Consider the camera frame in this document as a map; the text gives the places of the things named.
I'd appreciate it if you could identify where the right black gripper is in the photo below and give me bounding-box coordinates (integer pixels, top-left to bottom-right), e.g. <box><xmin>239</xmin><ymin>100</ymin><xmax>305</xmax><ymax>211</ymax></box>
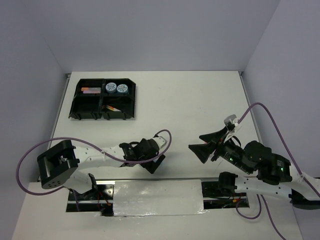
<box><xmin>186</xmin><ymin>126</ymin><xmax>251</xmax><ymax>173</ymax></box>

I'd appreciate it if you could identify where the orange thin pen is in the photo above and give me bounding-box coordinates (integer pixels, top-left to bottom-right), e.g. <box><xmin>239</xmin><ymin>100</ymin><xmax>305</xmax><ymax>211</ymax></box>
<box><xmin>105</xmin><ymin>105</ymin><xmax>121</xmax><ymax>112</ymax></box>

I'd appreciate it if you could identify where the blue round tape tin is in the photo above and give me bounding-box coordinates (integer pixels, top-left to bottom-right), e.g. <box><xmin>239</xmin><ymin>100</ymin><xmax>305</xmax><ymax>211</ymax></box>
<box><xmin>105</xmin><ymin>82</ymin><xmax>117</xmax><ymax>94</ymax></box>
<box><xmin>116</xmin><ymin>83</ymin><xmax>129</xmax><ymax>94</ymax></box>

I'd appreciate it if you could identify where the orange capped highlighter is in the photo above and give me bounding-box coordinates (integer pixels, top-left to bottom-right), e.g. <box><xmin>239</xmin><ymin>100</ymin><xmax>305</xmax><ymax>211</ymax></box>
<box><xmin>81</xmin><ymin>87</ymin><xmax>101</xmax><ymax>92</ymax></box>

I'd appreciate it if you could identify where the purple pink highlighter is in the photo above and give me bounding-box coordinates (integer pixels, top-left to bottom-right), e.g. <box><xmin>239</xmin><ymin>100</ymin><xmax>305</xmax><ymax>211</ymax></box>
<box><xmin>82</xmin><ymin>90</ymin><xmax>101</xmax><ymax>94</ymax></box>

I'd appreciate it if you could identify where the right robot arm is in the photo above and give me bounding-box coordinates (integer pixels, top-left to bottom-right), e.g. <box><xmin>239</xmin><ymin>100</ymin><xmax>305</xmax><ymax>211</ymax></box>
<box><xmin>188</xmin><ymin>127</ymin><xmax>320</xmax><ymax>210</ymax></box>

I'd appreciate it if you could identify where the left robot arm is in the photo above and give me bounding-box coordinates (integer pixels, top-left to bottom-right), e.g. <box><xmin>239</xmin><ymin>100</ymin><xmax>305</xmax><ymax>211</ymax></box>
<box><xmin>37</xmin><ymin>135</ymin><xmax>168</xmax><ymax>200</ymax></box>

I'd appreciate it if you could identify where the silver foil plate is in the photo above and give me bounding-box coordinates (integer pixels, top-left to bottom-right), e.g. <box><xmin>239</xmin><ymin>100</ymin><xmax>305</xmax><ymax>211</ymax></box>
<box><xmin>113</xmin><ymin>179</ymin><xmax>206</xmax><ymax>217</ymax></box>

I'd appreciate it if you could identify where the black four-compartment tray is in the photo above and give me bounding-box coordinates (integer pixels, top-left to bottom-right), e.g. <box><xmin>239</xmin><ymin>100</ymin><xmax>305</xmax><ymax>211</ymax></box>
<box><xmin>68</xmin><ymin>78</ymin><xmax>136</xmax><ymax>120</ymax></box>

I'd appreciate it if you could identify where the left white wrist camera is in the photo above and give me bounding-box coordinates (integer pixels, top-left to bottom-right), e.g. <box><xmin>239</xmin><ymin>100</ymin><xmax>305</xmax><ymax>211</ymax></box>
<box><xmin>152</xmin><ymin>136</ymin><xmax>168</xmax><ymax>150</ymax></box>

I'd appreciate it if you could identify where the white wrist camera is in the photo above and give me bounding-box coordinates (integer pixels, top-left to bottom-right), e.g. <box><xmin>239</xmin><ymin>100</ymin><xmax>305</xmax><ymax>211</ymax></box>
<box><xmin>152</xmin><ymin>136</ymin><xmax>168</xmax><ymax>150</ymax></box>
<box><xmin>223</xmin><ymin>114</ymin><xmax>241</xmax><ymax>143</ymax></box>

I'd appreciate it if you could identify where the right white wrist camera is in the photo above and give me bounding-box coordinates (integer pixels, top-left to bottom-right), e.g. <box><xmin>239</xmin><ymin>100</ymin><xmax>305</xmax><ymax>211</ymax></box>
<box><xmin>223</xmin><ymin>114</ymin><xmax>241</xmax><ymax>143</ymax></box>

